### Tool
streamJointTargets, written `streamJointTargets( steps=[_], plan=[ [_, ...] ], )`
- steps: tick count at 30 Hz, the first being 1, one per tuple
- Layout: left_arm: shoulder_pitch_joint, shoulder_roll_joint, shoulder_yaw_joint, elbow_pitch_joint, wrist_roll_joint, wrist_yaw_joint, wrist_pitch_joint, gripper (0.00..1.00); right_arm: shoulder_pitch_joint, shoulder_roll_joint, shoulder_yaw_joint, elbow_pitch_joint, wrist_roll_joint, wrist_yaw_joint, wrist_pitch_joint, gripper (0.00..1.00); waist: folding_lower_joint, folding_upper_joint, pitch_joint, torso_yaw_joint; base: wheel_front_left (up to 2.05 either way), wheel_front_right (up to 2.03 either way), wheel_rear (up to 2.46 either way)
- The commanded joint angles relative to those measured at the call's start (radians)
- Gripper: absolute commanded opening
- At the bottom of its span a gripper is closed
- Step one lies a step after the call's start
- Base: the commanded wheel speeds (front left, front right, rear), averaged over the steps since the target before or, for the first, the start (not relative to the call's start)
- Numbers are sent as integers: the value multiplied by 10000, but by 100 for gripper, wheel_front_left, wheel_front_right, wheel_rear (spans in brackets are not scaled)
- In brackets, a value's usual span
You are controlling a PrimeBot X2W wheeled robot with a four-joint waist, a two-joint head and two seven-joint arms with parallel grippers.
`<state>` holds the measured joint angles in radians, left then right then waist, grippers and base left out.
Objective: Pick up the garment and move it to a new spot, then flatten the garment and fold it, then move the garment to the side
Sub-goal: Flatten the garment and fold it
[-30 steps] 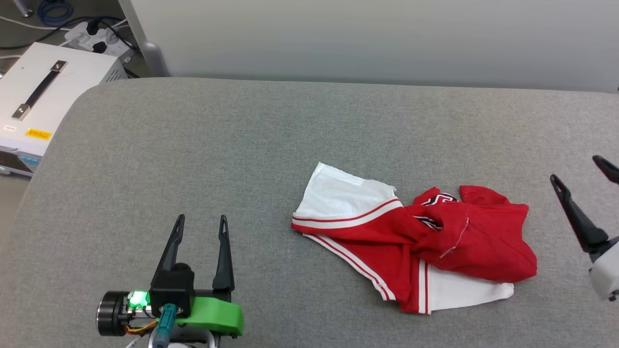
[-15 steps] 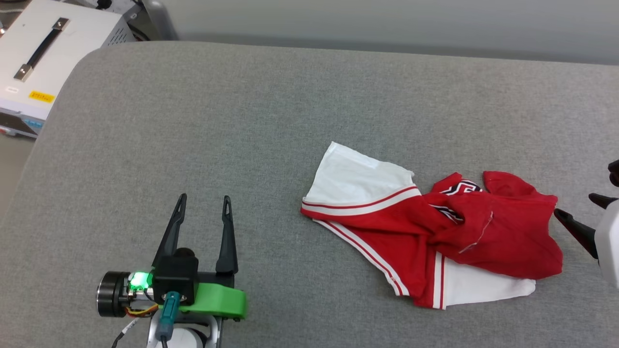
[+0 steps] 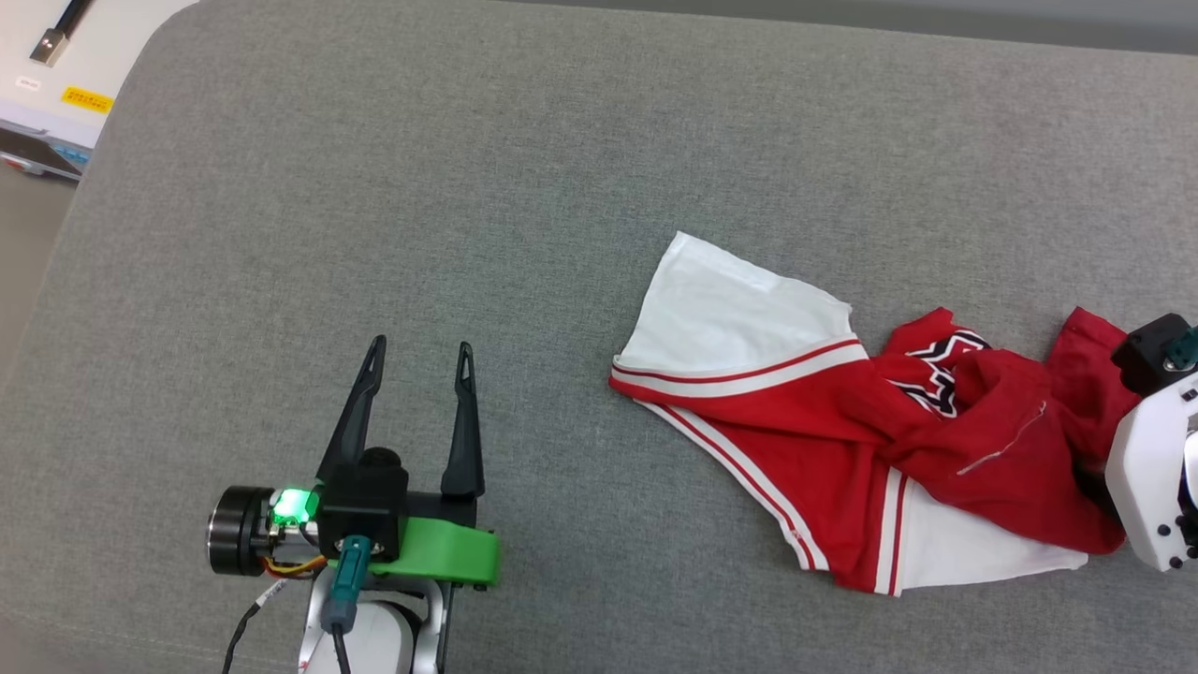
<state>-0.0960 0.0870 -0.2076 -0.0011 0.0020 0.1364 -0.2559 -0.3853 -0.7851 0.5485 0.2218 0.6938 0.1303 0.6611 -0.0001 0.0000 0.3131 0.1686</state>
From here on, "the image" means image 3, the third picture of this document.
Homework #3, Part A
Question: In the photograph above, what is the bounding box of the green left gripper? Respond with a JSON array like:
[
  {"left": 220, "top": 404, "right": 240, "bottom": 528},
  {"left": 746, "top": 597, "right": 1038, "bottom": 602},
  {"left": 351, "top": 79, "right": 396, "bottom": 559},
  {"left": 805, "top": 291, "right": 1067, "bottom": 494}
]
[{"left": 315, "top": 334, "right": 502, "bottom": 591}]

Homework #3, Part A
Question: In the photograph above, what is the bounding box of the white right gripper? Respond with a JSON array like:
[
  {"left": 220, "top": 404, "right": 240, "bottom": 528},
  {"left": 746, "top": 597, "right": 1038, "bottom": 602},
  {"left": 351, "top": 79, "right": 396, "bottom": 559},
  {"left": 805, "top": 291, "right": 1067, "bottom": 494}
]
[{"left": 1103, "top": 369, "right": 1198, "bottom": 573}]

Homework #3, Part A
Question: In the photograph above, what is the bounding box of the red and white basketball jersey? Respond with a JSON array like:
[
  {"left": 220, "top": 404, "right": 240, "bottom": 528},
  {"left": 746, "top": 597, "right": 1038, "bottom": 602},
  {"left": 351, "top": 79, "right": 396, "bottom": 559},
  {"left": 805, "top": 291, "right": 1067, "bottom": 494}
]
[{"left": 608, "top": 230, "right": 1140, "bottom": 598}]

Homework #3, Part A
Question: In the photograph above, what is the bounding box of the yellow warning label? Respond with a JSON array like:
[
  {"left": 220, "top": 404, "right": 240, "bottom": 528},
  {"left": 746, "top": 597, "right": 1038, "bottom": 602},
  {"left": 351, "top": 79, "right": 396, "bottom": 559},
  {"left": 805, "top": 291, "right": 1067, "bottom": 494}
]
[{"left": 60, "top": 85, "right": 116, "bottom": 117}]

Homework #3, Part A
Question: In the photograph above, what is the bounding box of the white equipment case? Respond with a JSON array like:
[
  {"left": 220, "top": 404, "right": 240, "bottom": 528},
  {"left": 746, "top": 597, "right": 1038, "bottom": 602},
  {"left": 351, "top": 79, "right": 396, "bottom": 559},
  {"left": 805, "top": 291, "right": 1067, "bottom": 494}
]
[{"left": 0, "top": 0, "right": 202, "bottom": 181}]

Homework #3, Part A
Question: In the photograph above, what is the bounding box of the left camera cable teal plug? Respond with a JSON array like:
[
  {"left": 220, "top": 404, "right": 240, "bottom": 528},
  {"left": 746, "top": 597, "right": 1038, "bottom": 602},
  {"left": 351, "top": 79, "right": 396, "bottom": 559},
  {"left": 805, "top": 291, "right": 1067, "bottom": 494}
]
[{"left": 320, "top": 535, "right": 373, "bottom": 674}]

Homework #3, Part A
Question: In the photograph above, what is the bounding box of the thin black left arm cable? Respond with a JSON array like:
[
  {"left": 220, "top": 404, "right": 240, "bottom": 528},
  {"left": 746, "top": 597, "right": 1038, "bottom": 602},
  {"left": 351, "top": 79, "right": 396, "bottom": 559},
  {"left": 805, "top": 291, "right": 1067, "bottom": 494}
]
[{"left": 221, "top": 579, "right": 288, "bottom": 674}]

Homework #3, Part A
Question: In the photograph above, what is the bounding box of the black case carry handle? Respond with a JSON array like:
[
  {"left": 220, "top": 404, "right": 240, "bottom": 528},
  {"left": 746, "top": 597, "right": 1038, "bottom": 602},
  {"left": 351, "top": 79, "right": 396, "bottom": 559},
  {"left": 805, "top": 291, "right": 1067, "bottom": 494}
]
[{"left": 29, "top": 0, "right": 95, "bottom": 67}]

